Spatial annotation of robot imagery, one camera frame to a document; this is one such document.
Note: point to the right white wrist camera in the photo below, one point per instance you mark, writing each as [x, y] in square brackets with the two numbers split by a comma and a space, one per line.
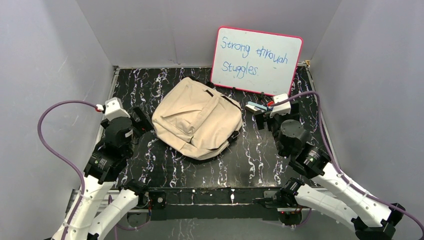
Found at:
[281, 109]

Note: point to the light blue white stapler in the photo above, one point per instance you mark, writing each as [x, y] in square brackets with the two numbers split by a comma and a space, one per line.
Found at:
[255, 107]

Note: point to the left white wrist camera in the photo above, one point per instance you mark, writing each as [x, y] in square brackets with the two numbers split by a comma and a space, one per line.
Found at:
[114, 109]

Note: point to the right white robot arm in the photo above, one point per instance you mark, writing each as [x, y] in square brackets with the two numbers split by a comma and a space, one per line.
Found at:
[357, 210]

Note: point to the pink framed whiteboard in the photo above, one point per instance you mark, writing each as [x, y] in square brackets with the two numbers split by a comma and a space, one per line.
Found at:
[255, 61]

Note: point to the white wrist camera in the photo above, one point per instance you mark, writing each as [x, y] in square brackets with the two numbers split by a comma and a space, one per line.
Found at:
[114, 109]
[281, 109]

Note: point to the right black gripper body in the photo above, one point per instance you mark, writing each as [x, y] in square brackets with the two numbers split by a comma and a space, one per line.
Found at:
[274, 123]

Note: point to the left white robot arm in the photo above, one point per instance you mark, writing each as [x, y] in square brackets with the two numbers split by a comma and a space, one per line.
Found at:
[109, 158]

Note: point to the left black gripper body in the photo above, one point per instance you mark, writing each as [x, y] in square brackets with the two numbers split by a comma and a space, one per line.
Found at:
[138, 117]

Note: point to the beige canvas backpack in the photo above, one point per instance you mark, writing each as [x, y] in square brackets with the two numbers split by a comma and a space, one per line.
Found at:
[196, 120]

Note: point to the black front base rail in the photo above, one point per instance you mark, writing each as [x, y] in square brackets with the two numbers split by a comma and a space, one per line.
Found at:
[216, 203]

